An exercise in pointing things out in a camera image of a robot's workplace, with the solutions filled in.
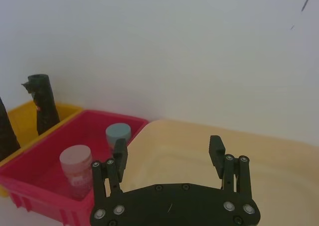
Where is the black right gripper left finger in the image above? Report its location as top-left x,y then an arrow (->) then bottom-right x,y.
91,138 -> 129,213

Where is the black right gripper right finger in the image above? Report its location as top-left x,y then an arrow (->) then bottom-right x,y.
208,135 -> 254,207

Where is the jar with blue lid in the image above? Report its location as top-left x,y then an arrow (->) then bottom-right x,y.
105,122 -> 132,152

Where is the jar with pale pink lid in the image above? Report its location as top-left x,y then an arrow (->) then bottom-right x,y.
59,146 -> 93,201

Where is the red plastic bin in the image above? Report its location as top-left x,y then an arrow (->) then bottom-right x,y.
0,109 -> 150,226

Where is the yellow plastic bin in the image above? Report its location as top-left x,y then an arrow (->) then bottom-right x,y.
0,100 -> 83,198

